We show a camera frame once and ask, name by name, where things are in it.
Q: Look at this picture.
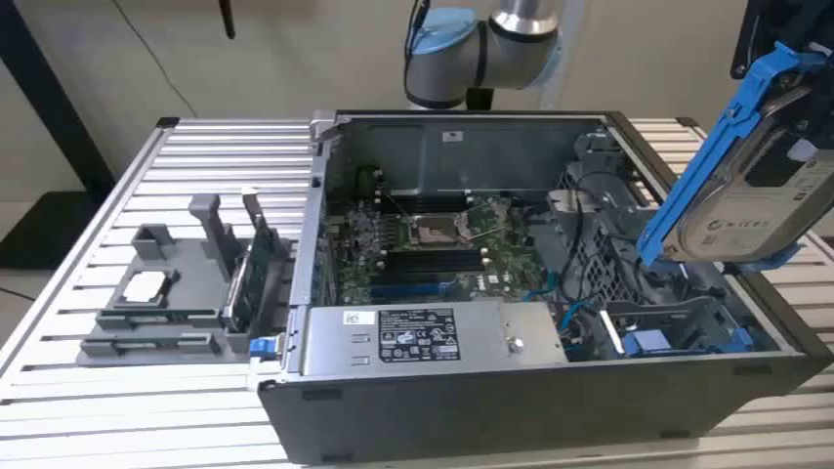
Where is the hard disk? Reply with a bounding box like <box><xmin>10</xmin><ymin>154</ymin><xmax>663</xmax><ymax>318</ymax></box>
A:
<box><xmin>637</xmin><ymin>40</ymin><xmax>834</xmax><ymax>273</ymax></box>

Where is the grey metal disk bay cage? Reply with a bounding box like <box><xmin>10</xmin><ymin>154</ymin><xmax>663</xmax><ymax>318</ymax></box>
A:
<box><xmin>545</xmin><ymin>159</ymin><xmax>663</xmax><ymax>307</ymax></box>

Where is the black RAM slot bank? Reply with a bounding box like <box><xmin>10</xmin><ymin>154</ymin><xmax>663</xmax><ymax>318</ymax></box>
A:
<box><xmin>382</xmin><ymin>247</ymin><xmax>485</xmax><ymax>290</ymax></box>
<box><xmin>382</xmin><ymin>191</ymin><xmax>473</xmax><ymax>212</ymax></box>

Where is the blue disk carrier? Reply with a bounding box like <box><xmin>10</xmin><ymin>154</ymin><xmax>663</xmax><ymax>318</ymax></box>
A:
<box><xmin>622</xmin><ymin>325</ymin><xmax>756</xmax><ymax>357</ymax></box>

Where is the metal socket cover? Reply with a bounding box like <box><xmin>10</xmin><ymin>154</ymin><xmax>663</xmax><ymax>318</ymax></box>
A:
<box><xmin>455</xmin><ymin>196</ymin><xmax>518</xmax><ymax>240</ymax></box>

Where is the green motherboard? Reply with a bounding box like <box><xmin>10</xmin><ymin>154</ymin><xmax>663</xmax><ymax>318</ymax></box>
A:
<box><xmin>324</xmin><ymin>191</ymin><xmax>547</xmax><ymax>305</ymax></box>

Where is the CPU socket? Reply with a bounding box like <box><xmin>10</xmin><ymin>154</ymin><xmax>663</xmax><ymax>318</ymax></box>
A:
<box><xmin>406</xmin><ymin>213</ymin><xmax>463</xmax><ymax>246</ymax></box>

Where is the thin metal locking lever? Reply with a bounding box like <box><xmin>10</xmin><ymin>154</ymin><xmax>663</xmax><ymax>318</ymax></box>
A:
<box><xmin>379</xmin><ymin>187</ymin><xmax>417</xmax><ymax>221</ymax></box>

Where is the silver power supply unit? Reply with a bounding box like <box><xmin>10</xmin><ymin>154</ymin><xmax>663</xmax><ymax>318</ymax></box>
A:
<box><xmin>300</xmin><ymin>299</ymin><xmax>570</xmax><ymax>378</ymax></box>

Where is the black hanging rod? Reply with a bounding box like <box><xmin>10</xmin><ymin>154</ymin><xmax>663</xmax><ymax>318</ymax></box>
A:
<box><xmin>216</xmin><ymin>0</ymin><xmax>239</xmax><ymax>40</ymax></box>

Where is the black open PC case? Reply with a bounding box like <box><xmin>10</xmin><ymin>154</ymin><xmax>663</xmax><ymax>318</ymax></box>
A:
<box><xmin>247</xmin><ymin>108</ymin><xmax>834</xmax><ymax>466</ymax></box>

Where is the green graphics card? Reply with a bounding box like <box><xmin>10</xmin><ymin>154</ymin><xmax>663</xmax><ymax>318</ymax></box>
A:
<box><xmin>219</xmin><ymin>187</ymin><xmax>290</xmax><ymax>339</ymax></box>

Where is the grey parts rack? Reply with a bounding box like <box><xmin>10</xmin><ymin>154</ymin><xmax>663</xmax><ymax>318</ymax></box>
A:
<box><xmin>75</xmin><ymin>192</ymin><xmax>303</xmax><ymax>368</ymax></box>

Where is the silver CPU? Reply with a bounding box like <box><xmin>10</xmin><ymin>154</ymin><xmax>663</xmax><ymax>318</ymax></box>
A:
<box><xmin>122</xmin><ymin>271</ymin><xmax>174</xmax><ymax>303</ymax></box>

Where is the black flat base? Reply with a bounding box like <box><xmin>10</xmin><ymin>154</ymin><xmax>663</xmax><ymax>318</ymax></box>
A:
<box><xmin>0</xmin><ymin>190</ymin><xmax>99</xmax><ymax>271</ymax></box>

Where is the long black wire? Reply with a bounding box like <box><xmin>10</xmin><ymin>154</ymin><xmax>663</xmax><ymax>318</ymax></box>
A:
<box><xmin>558</xmin><ymin>169</ymin><xmax>631</xmax><ymax>300</ymax></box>

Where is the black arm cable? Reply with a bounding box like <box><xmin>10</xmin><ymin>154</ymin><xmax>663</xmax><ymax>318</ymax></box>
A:
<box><xmin>406</xmin><ymin>0</ymin><xmax>433</xmax><ymax>56</ymax></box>

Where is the blue wire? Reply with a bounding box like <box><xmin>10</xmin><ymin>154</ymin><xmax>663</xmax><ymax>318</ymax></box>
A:
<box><xmin>530</xmin><ymin>273</ymin><xmax>609</xmax><ymax>343</ymax></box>

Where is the thin black wall cable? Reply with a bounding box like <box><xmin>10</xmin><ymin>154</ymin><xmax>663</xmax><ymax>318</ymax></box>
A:
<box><xmin>110</xmin><ymin>0</ymin><xmax>199</xmax><ymax>119</ymax></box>

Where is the dark vertical post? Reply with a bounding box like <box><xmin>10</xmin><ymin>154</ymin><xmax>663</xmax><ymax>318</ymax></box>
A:
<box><xmin>0</xmin><ymin>0</ymin><xmax>120</xmax><ymax>197</ymax></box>

